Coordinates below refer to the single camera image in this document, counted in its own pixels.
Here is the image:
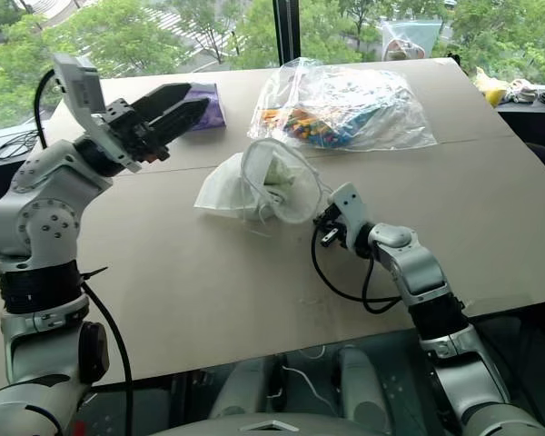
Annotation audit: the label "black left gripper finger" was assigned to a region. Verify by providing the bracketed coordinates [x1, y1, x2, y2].
[151, 97, 209, 146]
[131, 82, 193, 122]

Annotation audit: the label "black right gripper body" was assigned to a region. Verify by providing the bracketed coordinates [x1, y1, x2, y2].
[312, 203, 353, 250]

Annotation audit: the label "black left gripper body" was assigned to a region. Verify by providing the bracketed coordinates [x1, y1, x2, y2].
[101, 98, 171, 164]

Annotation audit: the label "light green knitted towel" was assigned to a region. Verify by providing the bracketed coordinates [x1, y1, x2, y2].
[263, 151, 303, 188]

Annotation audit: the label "white drawstring bag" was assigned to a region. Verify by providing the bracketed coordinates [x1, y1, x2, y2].
[193, 137, 333, 238]

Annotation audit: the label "clear bag of colourful blocks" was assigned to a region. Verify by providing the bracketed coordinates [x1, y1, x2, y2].
[246, 56, 439, 152]

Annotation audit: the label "clear zip bag blue strip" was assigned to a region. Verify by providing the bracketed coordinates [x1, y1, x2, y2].
[380, 18, 440, 62]

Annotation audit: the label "purple tissue pack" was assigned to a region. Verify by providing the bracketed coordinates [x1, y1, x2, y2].
[183, 81, 229, 134]

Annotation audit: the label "grey curved robot body cover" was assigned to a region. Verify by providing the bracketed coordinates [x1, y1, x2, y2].
[148, 410, 392, 436]

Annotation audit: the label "yellow soft item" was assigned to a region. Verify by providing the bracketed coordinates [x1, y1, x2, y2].
[473, 66, 510, 108]

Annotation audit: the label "beige cloth item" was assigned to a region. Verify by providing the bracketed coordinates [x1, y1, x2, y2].
[506, 77, 538, 105]

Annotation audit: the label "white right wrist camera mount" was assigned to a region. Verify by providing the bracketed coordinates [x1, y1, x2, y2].
[327, 182, 374, 249]

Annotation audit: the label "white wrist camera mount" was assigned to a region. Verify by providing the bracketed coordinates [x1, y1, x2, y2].
[51, 53, 144, 174]
[327, 182, 374, 249]

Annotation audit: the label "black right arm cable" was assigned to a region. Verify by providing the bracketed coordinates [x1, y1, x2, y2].
[311, 224, 403, 315]

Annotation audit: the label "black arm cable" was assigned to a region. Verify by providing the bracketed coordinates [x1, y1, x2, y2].
[33, 67, 135, 436]
[311, 224, 403, 315]

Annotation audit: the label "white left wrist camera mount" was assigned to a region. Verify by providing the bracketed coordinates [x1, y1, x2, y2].
[51, 53, 144, 174]

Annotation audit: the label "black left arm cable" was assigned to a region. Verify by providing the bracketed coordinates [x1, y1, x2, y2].
[33, 67, 135, 436]

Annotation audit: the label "coiled black cables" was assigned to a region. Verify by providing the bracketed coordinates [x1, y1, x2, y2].
[0, 128, 40, 162]

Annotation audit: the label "black window frame post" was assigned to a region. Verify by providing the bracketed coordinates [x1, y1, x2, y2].
[272, 0, 303, 67]

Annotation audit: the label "thin white string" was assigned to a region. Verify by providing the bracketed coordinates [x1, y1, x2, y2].
[280, 343, 329, 415]

